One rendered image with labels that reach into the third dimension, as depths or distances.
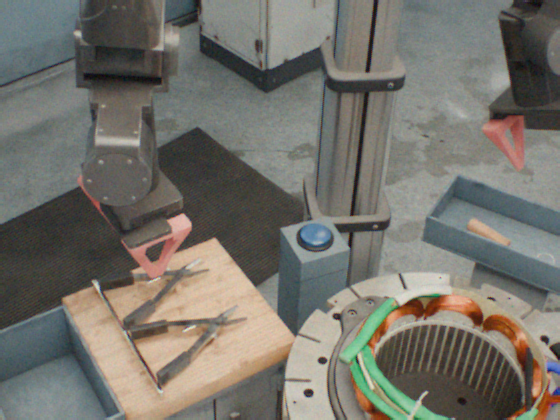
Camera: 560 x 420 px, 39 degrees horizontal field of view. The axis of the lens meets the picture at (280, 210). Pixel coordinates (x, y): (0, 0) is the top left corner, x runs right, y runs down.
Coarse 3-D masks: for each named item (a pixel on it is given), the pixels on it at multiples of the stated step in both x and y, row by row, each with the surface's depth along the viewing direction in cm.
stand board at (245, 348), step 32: (192, 256) 95; (224, 256) 95; (128, 288) 91; (160, 288) 91; (192, 288) 91; (224, 288) 91; (96, 320) 87; (256, 320) 88; (96, 352) 84; (128, 352) 84; (160, 352) 84; (224, 352) 84; (256, 352) 84; (288, 352) 86; (128, 384) 81; (160, 384) 81; (192, 384) 81; (224, 384) 83; (128, 416) 78; (160, 416) 80
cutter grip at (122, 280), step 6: (108, 276) 88; (114, 276) 88; (120, 276) 88; (126, 276) 88; (132, 276) 88; (102, 282) 88; (108, 282) 88; (114, 282) 88; (120, 282) 88; (126, 282) 89; (132, 282) 89; (102, 288) 88; (108, 288) 88; (114, 288) 89
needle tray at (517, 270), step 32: (448, 192) 107; (480, 192) 108; (448, 224) 101; (512, 224) 107; (544, 224) 106; (480, 256) 101; (512, 256) 98; (544, 256) 103; (480, 288) 106; (512, 288) 103; (544, 288) 99
